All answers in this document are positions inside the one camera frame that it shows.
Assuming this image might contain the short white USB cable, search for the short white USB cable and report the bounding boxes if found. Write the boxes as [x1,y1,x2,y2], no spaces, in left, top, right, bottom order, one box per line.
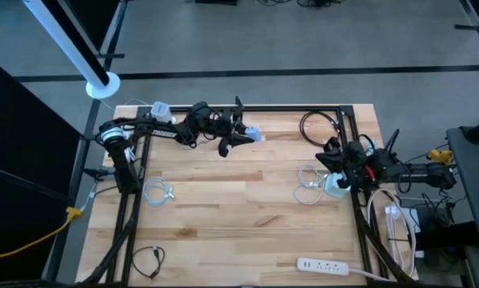
[293,184,325,206]

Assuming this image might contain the black floor cables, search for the black floor cables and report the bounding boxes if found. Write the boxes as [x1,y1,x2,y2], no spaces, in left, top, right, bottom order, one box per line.
[257,0,346,8]

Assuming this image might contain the grey furniture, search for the grey furniture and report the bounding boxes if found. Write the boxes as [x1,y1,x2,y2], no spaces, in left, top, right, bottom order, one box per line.
[445,126,479,257]

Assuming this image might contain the black floor stand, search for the black floor stand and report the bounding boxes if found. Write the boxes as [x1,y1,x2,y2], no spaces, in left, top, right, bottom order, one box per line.
[453,0,479,65]

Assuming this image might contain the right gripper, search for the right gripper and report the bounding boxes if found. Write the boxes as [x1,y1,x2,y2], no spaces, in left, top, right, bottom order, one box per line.
[314,136,368,190]

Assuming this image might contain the tower power strip white cord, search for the tower power strip white cord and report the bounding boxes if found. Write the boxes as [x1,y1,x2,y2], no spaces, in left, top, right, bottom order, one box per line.
[101,97,156,163]

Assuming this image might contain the black floor box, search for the black floor box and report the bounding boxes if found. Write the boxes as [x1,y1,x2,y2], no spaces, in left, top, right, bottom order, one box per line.
[417,203,479,251]

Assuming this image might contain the white plug adapter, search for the white plug adapter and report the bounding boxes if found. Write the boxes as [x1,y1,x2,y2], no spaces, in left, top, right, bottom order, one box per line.
[385,202,402,219]

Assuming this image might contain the yellow plug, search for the yellow plug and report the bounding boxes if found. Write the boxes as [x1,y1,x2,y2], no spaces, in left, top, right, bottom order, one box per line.
[425,148,454,166]

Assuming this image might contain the short black cable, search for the short black cable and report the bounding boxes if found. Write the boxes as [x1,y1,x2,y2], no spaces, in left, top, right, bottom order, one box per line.
[130,245,166,280]

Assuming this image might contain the black USB cable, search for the black USB cable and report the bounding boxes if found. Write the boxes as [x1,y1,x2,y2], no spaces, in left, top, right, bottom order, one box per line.
[298,110,341,148]

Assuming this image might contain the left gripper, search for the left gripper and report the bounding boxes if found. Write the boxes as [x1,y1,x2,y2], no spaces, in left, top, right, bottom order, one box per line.
[206,107,263,159]

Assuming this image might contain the white plug cable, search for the white plug cable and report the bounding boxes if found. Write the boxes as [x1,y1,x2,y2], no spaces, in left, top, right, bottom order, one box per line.
[78,182,100,212]

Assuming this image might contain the large black side panel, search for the large black side panel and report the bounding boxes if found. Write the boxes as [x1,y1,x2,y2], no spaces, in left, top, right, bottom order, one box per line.
[0,54,84,283]

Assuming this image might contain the flat power strip white cord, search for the flat power strip white cord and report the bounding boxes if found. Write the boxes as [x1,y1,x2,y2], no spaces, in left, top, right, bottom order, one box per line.
[347,267,396,283]

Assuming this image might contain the thin white cable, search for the thin white cable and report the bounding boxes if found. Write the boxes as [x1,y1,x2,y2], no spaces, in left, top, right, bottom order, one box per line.
[142,176,176,208]

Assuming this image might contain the yellow extension cord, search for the yellow extension cord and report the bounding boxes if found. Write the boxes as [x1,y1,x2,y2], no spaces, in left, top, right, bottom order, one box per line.
[0,206,84,262]

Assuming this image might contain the mint cube power strip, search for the mint cube power strip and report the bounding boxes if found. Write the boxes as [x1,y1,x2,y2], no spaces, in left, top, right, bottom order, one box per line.
[322,171,352,200]

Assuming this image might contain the black aluminium table frame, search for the black aluminium table frame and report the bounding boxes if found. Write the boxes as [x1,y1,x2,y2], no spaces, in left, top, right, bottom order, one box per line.
[78,104,420,287]

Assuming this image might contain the black clamp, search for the black clamp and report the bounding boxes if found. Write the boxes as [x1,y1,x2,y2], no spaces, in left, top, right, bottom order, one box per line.
[82,166,117,182]

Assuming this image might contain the white pole with round base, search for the white pole with round base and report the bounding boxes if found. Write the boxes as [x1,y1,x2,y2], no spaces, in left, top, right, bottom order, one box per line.
[22,0,122,100]

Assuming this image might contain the white braided USB cable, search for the white braided USB cable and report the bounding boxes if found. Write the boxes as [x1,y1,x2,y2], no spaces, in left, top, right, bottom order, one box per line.
[297,162,325,188]

